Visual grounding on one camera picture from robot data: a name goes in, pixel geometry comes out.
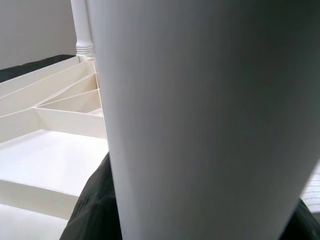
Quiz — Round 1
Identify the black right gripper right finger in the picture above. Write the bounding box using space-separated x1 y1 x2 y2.
282 199 320 240

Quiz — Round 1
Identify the white plastic table top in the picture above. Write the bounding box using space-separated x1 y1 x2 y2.
0 54 112 240

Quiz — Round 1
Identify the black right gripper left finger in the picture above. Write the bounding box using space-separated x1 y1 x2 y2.
59 151 124 240

